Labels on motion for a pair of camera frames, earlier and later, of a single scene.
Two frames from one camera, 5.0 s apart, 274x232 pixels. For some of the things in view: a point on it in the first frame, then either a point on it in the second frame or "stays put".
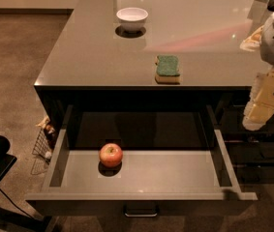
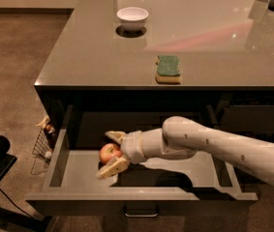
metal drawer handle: [140, 214] stays put
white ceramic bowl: [132, 19] stays put
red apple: [110, 155] stays put
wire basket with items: [45, 144] stays put
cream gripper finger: [254, 42] -> [115, 134]
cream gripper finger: [271, 91] -> [112, 168]
